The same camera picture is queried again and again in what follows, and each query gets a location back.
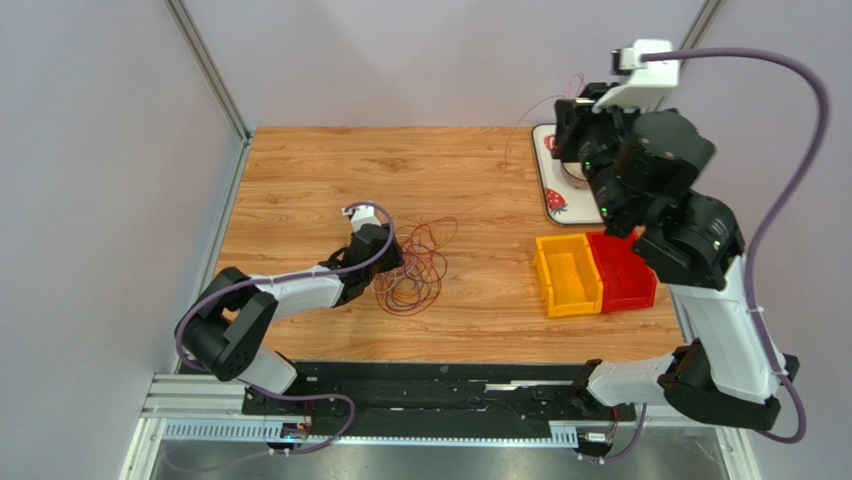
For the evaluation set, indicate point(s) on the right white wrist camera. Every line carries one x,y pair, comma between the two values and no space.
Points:
647,83

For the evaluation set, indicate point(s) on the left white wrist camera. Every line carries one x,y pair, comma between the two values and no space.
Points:
361,215

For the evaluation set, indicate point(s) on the beige ceramic bowl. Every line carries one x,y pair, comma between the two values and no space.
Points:
575,176

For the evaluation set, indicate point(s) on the red plastic bin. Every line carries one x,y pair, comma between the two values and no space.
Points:
628,283

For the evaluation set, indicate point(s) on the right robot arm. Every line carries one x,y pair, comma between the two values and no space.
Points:
641,168

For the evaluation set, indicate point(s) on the strawberry pattern tray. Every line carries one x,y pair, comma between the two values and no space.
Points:
564,205

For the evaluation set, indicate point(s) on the yellow plastic bin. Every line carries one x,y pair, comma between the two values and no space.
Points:
569,282

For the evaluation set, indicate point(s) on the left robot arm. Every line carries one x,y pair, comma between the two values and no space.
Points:
226,327

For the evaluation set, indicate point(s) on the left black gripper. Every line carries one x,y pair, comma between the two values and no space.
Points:
394,258

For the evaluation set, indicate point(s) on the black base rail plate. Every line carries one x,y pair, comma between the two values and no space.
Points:
440,400

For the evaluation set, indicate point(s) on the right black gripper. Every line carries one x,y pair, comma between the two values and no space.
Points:
568,124

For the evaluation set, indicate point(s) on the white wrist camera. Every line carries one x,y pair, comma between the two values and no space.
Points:
647,83
361,215

